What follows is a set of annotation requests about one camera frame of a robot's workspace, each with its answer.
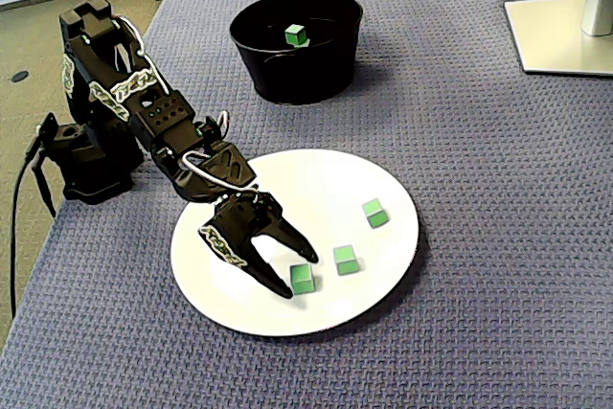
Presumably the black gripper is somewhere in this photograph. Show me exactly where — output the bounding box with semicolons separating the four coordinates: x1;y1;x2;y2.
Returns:
198;193;319;299

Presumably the white round plate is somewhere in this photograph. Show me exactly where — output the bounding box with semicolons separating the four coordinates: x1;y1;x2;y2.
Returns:
170;148;421;338

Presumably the black round bucket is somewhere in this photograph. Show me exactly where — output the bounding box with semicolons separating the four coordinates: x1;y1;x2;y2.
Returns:
228;0;364;106

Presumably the blue woven table cloth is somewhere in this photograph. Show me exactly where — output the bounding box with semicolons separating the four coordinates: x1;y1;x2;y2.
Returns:
0;0;613;409

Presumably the white monitor stand base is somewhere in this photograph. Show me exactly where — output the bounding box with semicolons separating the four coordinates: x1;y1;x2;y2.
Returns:
504;0;613;78

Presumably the white red gripper wire loop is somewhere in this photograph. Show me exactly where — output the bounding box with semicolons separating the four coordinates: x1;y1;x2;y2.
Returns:
181;149;262;203

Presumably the white red forearm wire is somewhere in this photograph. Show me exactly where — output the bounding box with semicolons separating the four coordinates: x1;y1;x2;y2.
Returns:
113;15;169;97

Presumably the short black power cable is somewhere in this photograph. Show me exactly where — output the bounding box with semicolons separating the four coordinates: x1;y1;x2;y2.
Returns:
32;159;57;217

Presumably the black usb cable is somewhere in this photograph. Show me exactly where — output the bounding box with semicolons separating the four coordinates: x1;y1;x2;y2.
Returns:
9;138;42;320

